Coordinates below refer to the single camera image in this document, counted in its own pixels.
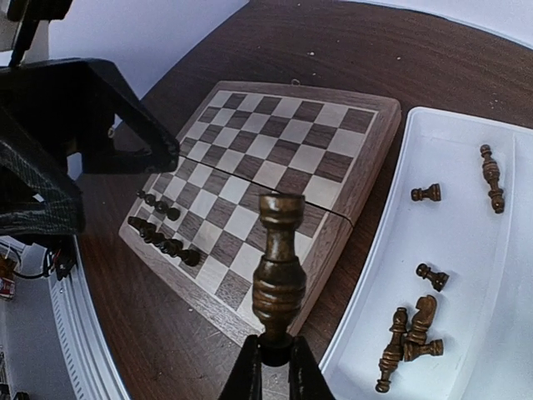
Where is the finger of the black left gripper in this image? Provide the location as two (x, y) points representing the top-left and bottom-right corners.
(82, 58), (180, 174)

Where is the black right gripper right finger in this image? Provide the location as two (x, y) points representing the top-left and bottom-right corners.
(288, 336), (334, 400)

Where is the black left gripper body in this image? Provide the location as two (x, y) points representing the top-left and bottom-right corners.
(1, 62), (112, 237)

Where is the wooden chess board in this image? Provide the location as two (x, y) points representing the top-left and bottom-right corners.
(119, 81), (401, 344)

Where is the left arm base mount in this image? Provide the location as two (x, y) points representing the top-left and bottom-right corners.
(42, 246), (77, 281)

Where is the dark chess pawn pile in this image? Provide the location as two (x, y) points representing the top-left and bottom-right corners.
(403, 339), (444, 362)

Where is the dark chess knight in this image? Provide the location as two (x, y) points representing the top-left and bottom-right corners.
(406, 295), (437, 345)

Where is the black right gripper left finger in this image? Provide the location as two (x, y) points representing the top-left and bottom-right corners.
(218, 335), (262, 400)

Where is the dark chess rook small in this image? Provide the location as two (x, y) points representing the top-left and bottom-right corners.
(139, 231), (167, 247)

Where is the dark chess piece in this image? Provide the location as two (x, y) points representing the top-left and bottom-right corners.
(143, 193), (181, 221)

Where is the dark chess piece crossing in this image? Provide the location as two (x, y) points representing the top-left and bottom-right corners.
(375, 307), (408, 393)

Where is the white plastic divided tray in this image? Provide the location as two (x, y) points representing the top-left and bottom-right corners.
(320, 107), (532, 399)

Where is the aluminium front rail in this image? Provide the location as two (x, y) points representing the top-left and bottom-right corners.
(48, 237), (130, 399)

